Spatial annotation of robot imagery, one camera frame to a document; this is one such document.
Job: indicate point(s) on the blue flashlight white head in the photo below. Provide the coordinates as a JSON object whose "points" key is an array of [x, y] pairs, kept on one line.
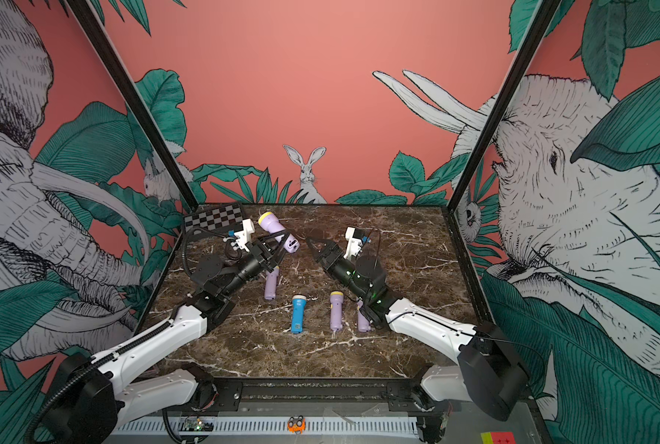
{"points": [[298, 303]]}

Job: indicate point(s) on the green circuit board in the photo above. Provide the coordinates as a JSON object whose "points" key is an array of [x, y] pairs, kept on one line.
{"points": [[197, 425]]}

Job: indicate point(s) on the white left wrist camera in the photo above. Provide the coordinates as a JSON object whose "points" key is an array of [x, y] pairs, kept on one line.
{"points": [[243, 233]]}

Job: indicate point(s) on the black left corner frame post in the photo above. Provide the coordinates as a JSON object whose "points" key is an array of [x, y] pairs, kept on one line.
{"points": [[91, 25]]}

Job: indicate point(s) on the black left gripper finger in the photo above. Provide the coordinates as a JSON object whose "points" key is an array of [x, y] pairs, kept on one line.
{"points": [[280, 250], [276, 236]]}

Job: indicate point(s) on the black right corner frame post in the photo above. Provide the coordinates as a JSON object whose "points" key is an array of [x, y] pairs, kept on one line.
{"points": [[541, 20]]}

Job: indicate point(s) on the black corner frame post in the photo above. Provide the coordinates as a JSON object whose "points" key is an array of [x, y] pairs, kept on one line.
{"points": [[91, 25], [541, 20]]}

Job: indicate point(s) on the purple flashlight yellow head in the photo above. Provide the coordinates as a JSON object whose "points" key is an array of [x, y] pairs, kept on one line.
{"points": [[272, 225]]}

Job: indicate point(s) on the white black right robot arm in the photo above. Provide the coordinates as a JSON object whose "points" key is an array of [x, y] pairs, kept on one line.
{"points": [[489, 371]]}

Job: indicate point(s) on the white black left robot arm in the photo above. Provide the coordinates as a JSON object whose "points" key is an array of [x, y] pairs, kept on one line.
{"points": [[91, 397]]}

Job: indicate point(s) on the orange round clip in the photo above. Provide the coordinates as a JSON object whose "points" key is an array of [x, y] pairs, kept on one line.
{"points": [[296, 424]]}

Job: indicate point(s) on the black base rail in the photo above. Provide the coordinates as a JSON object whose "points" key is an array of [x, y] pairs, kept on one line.
{"points": [[397, 394]]}

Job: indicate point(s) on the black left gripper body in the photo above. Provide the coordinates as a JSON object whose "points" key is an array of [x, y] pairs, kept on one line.
{"points": [[259, 259]]}

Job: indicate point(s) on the black white checkerboard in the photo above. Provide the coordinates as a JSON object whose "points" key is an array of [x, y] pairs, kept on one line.
{"points": [[227, 217]]}

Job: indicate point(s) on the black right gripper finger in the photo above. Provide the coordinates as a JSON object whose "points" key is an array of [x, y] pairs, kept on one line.
{"points": [[316, 256], [315, 244]]}

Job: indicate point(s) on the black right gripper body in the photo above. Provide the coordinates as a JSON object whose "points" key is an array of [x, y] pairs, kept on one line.
{"points": [[338, 257]]}

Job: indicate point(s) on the white slotted cable duct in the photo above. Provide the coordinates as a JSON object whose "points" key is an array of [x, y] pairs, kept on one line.
{"points": [[244, 426]]}

